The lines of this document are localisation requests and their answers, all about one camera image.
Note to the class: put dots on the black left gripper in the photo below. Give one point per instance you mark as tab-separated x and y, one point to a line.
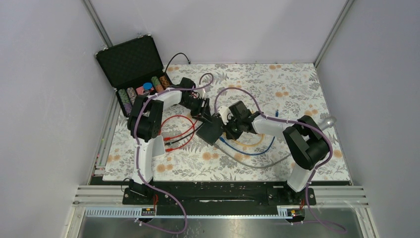
206	115

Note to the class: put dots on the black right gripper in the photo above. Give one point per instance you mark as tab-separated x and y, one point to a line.
230	134

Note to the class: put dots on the black network switch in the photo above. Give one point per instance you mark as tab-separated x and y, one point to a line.
211	130

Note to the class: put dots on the white router box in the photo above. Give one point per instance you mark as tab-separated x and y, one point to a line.
158	147

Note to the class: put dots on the silver microphone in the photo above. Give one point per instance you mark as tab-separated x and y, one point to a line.
328	122

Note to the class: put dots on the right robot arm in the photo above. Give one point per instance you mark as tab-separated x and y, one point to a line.
303	137

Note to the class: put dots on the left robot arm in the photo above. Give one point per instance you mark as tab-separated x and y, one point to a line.
145	121

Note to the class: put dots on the blue round chip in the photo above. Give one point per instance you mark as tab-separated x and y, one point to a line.
148	86

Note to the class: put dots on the black poker chip case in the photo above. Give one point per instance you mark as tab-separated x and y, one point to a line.
130	65

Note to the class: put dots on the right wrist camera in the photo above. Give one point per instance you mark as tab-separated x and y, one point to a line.
225	114

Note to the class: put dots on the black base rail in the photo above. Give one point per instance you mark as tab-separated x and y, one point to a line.
216	198

